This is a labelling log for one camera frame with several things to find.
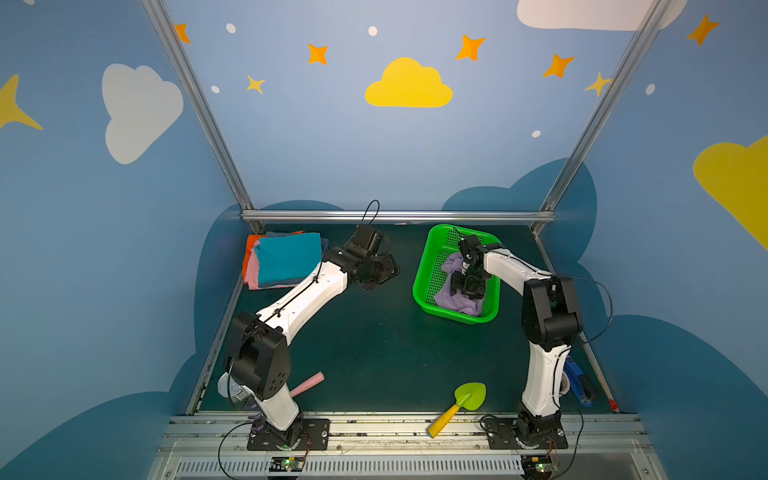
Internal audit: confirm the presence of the purple t shirt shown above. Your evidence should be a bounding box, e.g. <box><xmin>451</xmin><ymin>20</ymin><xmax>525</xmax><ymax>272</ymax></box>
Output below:
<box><xmin>434</xmin><ymin>252</ymin><xmax>483</xmax><ymax>317</ymax></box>

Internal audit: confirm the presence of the green plastic perforated basket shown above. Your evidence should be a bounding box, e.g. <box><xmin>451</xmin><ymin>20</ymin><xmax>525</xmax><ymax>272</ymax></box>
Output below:
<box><xmin>412</xmin><ymin>224</ymin><xmax>501</xmax><ymax>325</ymax></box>

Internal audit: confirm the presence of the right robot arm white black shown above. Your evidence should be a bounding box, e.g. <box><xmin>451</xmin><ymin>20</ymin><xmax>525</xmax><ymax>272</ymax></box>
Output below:
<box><xmin>450</xmin><ymin>235</ymin><xmax>583</xmax><ymax>448</ymax></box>

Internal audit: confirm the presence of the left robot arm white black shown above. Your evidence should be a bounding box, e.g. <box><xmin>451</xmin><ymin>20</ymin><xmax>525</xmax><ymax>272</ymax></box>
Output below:
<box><xmin>217</xmin><ymin>224</ymin><xmax>399</xmax><ymax>445</ymax></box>

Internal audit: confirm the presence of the grey blue folded t shirt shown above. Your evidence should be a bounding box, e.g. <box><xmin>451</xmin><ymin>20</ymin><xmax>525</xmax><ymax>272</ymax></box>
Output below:
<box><xmin>263</xmin><ymin>230</ymin><xmax>331</xmax><ymax>286</ymax></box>

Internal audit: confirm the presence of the teal folded t shirt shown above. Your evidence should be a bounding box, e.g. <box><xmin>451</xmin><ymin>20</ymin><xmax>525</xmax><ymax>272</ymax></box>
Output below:
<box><xmin>254</xmin><ymin>232</ymin><xmax>324</xmax><ymax>287</ymax></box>

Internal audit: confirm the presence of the green yellow toy shovel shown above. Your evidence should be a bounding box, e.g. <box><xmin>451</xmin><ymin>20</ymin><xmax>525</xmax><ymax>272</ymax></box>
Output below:
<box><xmin>427</xmin><ymin>382</ymin><xmax>487</xmax><ymax>438</ymax></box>

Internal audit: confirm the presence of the pink folded t shirt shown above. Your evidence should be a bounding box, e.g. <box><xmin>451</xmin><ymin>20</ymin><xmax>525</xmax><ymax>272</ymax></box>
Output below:
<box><xmin>243</xmin><ymin>250</ymin><xmax>301</xmax><ymax>290</ymax></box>

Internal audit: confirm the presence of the orange folded t shirt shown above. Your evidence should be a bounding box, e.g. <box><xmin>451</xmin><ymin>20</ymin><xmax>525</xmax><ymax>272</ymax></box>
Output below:
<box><xmin>241</xmin><ymin>231</ymin><xmax>304</xmax><ymax>279</ymax></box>

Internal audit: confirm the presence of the blue stapler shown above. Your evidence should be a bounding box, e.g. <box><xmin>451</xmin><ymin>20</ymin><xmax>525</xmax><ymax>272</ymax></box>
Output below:
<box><xmin>564</xmin><ymin>356</ymin><xmax>599</xmax><ymax>408</ymax></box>

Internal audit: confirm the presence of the white tape roll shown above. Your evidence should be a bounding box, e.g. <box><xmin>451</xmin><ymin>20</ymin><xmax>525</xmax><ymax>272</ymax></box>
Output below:
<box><xmin>559</xmin><ymin>370</ymin><xmax>571</xmax><ymax>396</ymax></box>

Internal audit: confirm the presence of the right circuit board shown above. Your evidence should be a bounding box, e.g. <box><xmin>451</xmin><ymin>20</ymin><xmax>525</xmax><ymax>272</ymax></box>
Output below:
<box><xmin>520</xmin><ymin>456</ymin><xmax>554</xmax><ymax>480</ymax></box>

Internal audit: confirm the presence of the circuit board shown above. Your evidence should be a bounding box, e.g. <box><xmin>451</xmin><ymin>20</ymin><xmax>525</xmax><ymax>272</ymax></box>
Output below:
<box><xmin>268</xmin><ymin>457</ymin><xmax>305</xmax><ymax>474</ymax></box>
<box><xmin>520</xmin><ymin>456</ymin><xmax>554</xmax><ymax>480</ymax></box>

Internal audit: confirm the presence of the left circuit board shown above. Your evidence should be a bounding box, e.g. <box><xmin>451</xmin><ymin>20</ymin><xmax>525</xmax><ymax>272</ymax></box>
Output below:
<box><xmin>268</xmin><ymin>457</ymin><xmax>305</xmax><ymax>474</ymax></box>

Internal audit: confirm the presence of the aluminium frame back bar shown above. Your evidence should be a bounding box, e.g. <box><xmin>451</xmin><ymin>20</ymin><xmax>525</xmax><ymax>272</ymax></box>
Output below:
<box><xmin>241</xmin><ymin>209</ymin><xmax>556</xmax><ymax>224</ymax></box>

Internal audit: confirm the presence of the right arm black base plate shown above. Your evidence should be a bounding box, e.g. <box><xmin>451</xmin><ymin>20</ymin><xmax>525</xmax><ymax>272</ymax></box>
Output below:
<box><xmin>479</xmin><ymin>415</ymin><xmax>569</xmax><ymax>450</ymax></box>

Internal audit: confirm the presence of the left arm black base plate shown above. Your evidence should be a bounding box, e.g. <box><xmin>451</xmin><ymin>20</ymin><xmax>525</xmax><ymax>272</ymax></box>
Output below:
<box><xmin>246</xmin><ymin>418</ymin><xmax>331</xmax><ymax>452</ymax></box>

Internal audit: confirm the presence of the aluminium front rail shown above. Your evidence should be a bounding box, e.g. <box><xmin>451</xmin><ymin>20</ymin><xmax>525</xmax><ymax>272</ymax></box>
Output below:
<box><xmin>148</xmin><ymin>412</ymin><xmax>667</xmax><ymax>479</ymax></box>

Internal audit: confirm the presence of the aluminium frame right post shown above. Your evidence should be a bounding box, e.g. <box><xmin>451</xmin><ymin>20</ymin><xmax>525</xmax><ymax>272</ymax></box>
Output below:
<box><xmin>531</xmin><ymin>0</ymin><xmax>672</xmax><ymax>237</ymax></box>

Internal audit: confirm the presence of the aluminium frame post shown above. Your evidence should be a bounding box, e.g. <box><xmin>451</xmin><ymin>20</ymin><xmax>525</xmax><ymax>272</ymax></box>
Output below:
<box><xmin>141</xmin><ymin>0</ymin><xmax>264</xmax><ymax>233</ymax></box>
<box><xmin>531</xmin><ymin>0</ymin><xmax>672</xmax><ymax>237</ymax></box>

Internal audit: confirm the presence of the aluminium frame left post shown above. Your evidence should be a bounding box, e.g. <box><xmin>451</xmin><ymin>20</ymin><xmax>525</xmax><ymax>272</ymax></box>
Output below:
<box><xmin>141</xmin><ymin>0</ymin><xmax>264</xmax><ymax>233</ymax></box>

